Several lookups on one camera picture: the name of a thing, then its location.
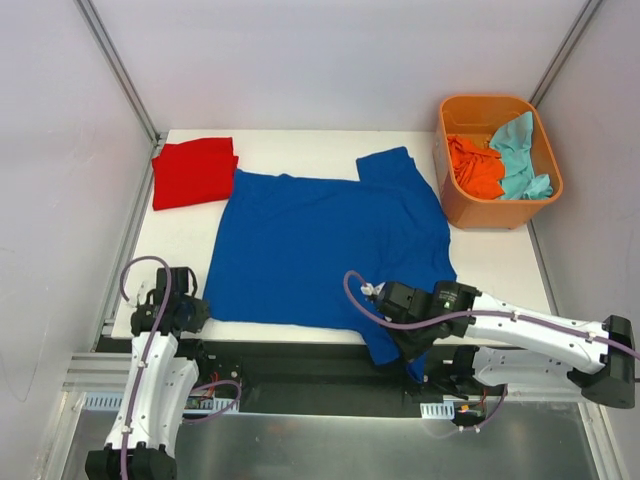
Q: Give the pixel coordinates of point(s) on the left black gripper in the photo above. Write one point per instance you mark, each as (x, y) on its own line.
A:
(176, 277)

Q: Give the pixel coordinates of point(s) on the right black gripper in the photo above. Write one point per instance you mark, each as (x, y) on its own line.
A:
(392, 304)

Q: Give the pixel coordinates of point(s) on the blue t shirt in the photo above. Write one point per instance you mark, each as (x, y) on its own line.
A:
(293, 250)

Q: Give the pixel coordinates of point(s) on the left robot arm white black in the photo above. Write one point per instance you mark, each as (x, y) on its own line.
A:
(163, 371)

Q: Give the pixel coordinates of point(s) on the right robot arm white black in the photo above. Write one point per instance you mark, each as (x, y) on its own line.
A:
(599, 358)

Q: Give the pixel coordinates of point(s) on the folded red t shirt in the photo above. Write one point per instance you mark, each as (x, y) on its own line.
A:
(194, 172)

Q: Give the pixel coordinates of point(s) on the orange t shirt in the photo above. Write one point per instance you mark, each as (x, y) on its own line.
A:
(477, 170)

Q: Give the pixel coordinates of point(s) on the teal t shirt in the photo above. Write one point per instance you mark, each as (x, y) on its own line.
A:
(513, 141)

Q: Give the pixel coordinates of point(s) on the orange plastic bin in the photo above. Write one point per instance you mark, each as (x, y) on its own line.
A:
(478, 117)

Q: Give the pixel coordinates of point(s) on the right grey cable duct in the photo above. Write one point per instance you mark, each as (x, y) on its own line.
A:
(438, 411)

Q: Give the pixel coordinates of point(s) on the grey cable duct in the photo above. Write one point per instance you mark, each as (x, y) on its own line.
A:
(438, 411)
(111, 402)

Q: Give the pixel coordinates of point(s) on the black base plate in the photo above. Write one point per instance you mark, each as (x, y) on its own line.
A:
(332, 379)

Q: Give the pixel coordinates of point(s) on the left grey cable duct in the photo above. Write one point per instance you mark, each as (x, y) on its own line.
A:
(111, 402)

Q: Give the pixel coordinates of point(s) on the left aluminium frame post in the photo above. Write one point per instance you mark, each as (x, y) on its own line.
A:
(108, 49)

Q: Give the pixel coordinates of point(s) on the aluminium frame post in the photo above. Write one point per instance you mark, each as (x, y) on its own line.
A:
(108, 49)
(573, 36)

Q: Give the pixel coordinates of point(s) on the right aluminium frame post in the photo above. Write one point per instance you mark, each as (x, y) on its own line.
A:
(573, 36)

